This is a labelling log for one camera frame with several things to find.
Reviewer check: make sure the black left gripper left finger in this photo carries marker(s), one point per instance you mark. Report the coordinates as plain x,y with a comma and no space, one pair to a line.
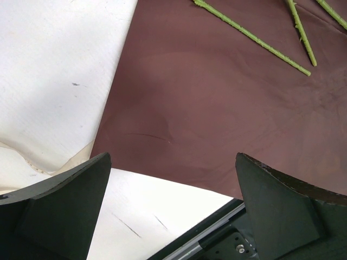
55,218

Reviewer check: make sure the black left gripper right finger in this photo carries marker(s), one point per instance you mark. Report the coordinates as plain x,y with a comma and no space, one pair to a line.
290,218

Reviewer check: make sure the cream printed ribbon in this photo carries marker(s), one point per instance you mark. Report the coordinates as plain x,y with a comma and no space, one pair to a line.
82,156

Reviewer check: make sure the red wrapping paper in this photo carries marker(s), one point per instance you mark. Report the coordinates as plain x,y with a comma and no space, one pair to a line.
190,92

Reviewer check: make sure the pale pink flower stem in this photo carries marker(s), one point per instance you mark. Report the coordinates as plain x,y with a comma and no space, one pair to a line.
248,34

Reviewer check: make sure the small pink bud stem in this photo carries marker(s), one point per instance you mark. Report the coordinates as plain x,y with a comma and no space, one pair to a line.
300,28

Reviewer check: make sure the large peach rose stem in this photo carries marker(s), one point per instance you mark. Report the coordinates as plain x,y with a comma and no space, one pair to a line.
332,13

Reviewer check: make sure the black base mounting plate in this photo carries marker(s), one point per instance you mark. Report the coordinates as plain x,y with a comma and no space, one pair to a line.
225,234

